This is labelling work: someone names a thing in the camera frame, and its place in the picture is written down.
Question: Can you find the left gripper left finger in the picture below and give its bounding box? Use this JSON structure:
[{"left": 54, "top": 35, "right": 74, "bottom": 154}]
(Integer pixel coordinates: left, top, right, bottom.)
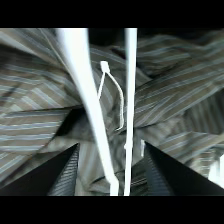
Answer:
[{"left": 0, "top": 142, "right": 81, "bottom": 197}]

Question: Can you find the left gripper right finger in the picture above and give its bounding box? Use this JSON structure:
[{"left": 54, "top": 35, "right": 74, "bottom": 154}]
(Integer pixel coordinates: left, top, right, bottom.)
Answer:
[{"left": 141, "top": 141, "right": 224, "bottom": 197}]

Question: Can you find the brown blue striped shirt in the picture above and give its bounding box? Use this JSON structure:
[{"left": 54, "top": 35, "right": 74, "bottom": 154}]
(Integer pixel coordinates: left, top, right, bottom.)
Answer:
[{"left": 0, "top": 28, "right": 224, "bottom": 197}]

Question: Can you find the white clothes hanger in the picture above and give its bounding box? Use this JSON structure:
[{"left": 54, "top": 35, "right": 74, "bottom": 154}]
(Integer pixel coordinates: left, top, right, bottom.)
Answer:
[{"left": 54, "top": 28, "right": 139, "bottom": 197}]

